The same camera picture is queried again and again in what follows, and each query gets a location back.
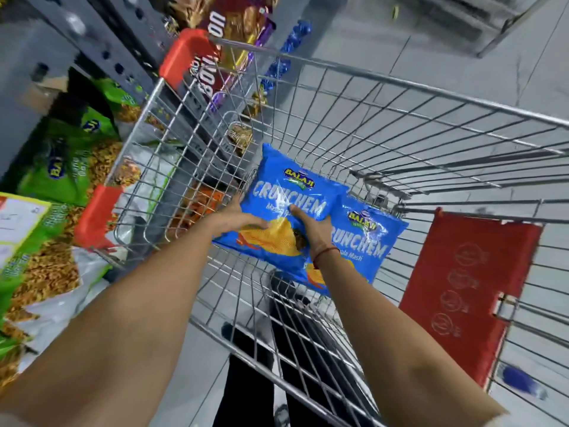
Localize person's right leg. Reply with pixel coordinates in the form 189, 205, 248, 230
268, 271, 379, 427

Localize shiny blue hanging packets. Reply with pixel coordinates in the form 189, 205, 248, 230
259, 20, 313, 93

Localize white green snack packet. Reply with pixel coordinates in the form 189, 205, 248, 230
9, 246, 113, 357

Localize red plastic cart seat flap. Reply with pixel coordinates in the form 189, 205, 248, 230
399, 208, 544, 388

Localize grey metal store shelf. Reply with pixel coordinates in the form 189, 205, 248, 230
0, 0, 214, 176

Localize red thread wrist bracelet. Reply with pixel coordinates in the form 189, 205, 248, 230
312, 246, 341, 270

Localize person's right forearm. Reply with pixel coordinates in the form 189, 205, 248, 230
311, 248, 510, 427

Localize person's left hand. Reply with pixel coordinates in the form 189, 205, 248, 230
208, 193, 270, 239

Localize blue chips packet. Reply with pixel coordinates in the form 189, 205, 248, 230
305, 195, 409, 297
212, 143, 349, 274

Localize metal wire shopping cart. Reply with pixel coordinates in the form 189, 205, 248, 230
73, 28, 569, 427

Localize blue round object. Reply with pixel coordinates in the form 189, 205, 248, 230
500, 364, 549, 401

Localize metal rack frame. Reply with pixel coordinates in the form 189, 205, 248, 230
438, 0, 557, 58

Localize maroon purple biscuit packet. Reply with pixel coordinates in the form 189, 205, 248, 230
189, 5, 276, 112

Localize person's leg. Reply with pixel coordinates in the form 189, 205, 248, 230
213, 322, 277, 427
268, 271, 379, 427

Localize red plastic cart corner bumper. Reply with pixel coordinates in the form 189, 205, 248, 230
159, 28, 222, 92
73, 184, 124, 251

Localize small brown snack packet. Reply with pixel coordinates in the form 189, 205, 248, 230
226, 123, 254, 157

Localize white paper price card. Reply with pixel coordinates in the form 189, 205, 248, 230
0, 193, 52, 259

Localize orange snack packet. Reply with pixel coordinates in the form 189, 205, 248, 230
170, 184, 228, 232

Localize person's left leg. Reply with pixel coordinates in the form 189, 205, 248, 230
213, 322, 277, 427

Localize golden brown snack packet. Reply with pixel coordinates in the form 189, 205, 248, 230
170, 0, 269, 31

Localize person's right hand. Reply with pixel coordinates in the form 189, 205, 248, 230
289, 206, 335, 260

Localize green fried snack packet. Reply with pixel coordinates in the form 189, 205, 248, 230
0, 202, 90, 317
17, 106, 125, 208
91, 77, 150, 130

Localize person's left forearm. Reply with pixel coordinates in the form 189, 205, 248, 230
0, 217, 225, 427

